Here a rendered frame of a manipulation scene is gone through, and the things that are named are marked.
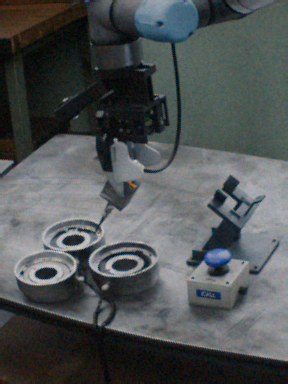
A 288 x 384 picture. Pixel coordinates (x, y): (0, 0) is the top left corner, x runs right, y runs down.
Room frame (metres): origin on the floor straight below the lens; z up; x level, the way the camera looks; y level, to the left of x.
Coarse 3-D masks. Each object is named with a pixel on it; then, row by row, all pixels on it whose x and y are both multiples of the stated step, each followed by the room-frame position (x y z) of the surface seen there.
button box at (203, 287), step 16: (208, 272) 1.04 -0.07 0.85; (224, 272) 1.03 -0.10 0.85; (240, 272) 1.03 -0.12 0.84; (192, 288) 1.03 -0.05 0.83; (208, 288) 1.02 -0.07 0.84; (224, 288) 1.00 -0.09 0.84; (240, 288) 1.02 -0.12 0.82; (192, 304) 1.03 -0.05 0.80; (208, 304) 1.02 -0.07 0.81; (224, 304) 1.00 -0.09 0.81
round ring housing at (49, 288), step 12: (36, 252) 1.17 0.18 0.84; (48, 252) 1.17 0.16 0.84; (60, 252) 1.16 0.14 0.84; (24, 264) 1.15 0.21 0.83; (48, 264) 1.15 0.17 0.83; (72, 264) 1.14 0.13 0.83; (36, 276) 1.13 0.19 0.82; (48, 276) 1.14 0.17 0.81; (60, 276) 1.11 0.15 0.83; (72, 276) 1.10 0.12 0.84; (24, 288) 1.08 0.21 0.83; (36, 288) 1.07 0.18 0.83; (48, 288) 1.07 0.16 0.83; (60, 288) 1.08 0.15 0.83; (72, 288) 1.09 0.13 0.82; (36, 300) 1.08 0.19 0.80; (48, 300) 1.08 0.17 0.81; (60, 300) 1.08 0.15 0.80
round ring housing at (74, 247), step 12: (48, 228) 1.25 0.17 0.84; (60, 228) 1.26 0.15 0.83; (48, 240) 1.23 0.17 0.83; (60, 240) 1.22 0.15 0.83; (72, 240) 1.24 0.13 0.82; (84, 240) 1.23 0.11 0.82; (96, 240) 1.19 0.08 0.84; (72, 252) 1.17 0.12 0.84; (84, 252) 1.17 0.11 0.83; (84, 264) 1.18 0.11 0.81
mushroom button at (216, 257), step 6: (210, 252) 1.05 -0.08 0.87; (216, 252) 1.05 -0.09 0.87; (222, 252) 1.05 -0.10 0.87; (228, 252) 1.05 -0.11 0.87; (204, 258) 1.05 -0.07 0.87; (210, 258) 1.04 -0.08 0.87; (216, 258) 1.03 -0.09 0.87; (222, 258) 1.03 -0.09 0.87; (228, 258) 1.03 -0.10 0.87; (210, 264) 1.03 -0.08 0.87; (216, 264) 1.03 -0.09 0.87; (222, 264) 1.03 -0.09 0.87; (216, 270) 1.04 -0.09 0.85
